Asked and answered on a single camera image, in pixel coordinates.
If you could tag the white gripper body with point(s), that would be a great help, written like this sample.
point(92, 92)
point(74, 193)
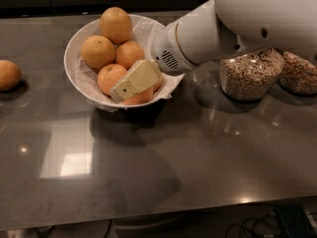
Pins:
point(164, 50)

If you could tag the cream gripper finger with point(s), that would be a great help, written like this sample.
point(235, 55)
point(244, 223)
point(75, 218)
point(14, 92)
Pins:
point(144, 74)

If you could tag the orange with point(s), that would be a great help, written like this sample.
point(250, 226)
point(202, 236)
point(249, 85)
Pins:
point(10, 75)
point(108, 76)
point(116, 25)
point(158, 85)
point(128, 53)
point(140, 98)
point(97, 51)

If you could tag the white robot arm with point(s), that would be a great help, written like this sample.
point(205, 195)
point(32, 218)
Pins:
point(221, 29)

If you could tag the white bowl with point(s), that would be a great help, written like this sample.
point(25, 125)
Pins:
point(74, 50)

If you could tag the white paper bowl liner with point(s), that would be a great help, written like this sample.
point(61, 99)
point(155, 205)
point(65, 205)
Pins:
point(145, 30)

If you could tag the front glass cereal jar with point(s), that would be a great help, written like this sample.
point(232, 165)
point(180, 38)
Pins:
point(250, 76)

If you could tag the glass cereal jar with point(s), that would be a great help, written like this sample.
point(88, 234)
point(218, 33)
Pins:
point(299, 75)
point(250, 76)

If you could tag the right glass cereal jar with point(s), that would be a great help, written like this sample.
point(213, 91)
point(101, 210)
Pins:
point(299, 75)

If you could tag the orange on table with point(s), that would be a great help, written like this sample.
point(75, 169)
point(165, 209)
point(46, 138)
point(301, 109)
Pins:
point(10, 75)

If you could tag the black box under table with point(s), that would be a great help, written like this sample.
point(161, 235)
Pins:
point(294, 222)

